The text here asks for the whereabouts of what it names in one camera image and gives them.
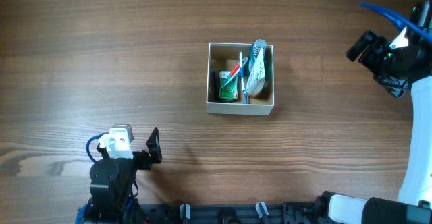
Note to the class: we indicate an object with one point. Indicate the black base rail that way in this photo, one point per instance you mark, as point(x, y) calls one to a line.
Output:
point(288, 212)

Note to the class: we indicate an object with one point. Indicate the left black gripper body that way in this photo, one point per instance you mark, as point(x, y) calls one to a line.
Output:
point(144, 158)

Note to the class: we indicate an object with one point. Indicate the blue white toothbrush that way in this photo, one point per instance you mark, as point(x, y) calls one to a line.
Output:
point(241, 71)

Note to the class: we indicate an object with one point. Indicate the white square cardboard box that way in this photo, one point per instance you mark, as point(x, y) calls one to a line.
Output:
point(223, 57)

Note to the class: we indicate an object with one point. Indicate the blue disposable razor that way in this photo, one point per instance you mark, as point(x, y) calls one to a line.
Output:
point(215, 86)

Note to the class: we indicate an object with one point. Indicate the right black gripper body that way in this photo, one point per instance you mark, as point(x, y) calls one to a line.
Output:
point(376, 57)

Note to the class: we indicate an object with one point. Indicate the green soap box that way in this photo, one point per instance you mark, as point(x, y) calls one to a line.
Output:
point(228, 90)

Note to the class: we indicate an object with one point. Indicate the teal toothpaste tube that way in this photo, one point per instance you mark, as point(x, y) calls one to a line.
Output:
point(234, 72)

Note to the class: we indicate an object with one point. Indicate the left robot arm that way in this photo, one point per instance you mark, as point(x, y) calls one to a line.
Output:
point(113, 186)

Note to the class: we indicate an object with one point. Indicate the teal mouthwash bottle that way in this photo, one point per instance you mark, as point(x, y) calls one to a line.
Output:
point(258, 45)

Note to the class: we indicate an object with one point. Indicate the white lotion tube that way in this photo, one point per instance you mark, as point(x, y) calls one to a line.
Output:
point(256, 75)

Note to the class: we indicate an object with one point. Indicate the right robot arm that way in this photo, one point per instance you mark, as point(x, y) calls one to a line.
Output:
point(399, 66)

